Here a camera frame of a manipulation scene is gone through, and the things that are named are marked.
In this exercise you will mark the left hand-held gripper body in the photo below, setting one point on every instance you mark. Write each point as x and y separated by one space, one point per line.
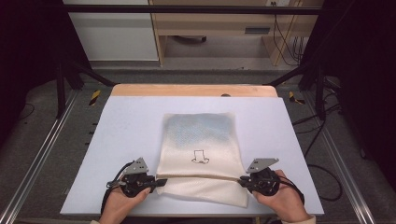
135 182

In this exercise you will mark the white cabinet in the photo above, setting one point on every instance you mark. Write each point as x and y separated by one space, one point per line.
115 37

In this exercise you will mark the light wooden desk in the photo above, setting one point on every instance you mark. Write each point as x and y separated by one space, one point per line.
214 23

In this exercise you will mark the person's right hand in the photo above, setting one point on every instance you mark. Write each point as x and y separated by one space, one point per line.
286 202

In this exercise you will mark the white foam board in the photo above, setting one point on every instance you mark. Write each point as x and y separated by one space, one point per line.
124 130

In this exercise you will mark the black metal frame stand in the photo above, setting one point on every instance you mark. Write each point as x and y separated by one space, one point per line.
320 93
60 90

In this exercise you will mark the black curtain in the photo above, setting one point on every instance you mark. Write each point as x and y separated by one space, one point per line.
364 77
28 46

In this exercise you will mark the aluminium floor rail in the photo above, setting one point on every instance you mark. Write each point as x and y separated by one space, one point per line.
40 155
342 161

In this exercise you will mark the person's left hand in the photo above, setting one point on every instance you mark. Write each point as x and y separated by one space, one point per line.
120 207

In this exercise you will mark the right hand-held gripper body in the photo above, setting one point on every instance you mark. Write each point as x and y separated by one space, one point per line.
264 182

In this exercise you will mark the black horizontal frame bar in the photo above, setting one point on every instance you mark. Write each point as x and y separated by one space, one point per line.
186 9

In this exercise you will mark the cream fabric bag with drawing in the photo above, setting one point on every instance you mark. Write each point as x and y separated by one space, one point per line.
199 143

